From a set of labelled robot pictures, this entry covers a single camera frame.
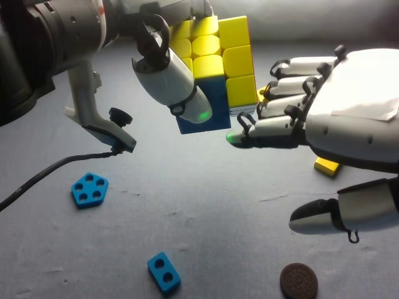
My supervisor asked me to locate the blue two-hole block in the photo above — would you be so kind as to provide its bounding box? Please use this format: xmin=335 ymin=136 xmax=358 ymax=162
xmin=147 ymin=251 xmax=181 ymax=295

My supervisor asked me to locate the black camera cable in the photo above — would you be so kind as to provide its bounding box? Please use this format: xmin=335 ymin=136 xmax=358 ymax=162
xmin=0 ymin=150 xmax=122 ymax=213

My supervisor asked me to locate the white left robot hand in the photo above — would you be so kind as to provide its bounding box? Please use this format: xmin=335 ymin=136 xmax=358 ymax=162
xmin=118 ymin=0 xmax=219 ymax=125

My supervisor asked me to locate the yellow rectangular block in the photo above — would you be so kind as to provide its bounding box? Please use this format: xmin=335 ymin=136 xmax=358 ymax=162
xmin=314 ymin=156 xmax=342 ymax=179

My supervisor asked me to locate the yellow pentagon block with holes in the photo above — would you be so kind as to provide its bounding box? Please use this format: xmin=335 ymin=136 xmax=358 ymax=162
xmin=256 ymin=86 xmax=271 ymax=104

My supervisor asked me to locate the yellow and blue puzzle cube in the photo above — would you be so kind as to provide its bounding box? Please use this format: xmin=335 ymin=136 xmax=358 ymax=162
xmin=168 ymin=15 xmax=259 ymax=135

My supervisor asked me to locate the blue pentagon block with holes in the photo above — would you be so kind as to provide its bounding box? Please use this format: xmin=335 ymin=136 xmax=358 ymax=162
xmin=70 ymin=173 xmax=109 ymax=210

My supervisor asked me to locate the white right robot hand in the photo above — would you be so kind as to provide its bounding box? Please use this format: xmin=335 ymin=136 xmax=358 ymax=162
xmin=226 ymin=44 xmax=399 ymax=244

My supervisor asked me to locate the chocolate sandwich cookie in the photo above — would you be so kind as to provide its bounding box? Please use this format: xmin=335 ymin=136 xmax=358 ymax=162
xmin=279 ymin=262 xmax=319 ymax=299

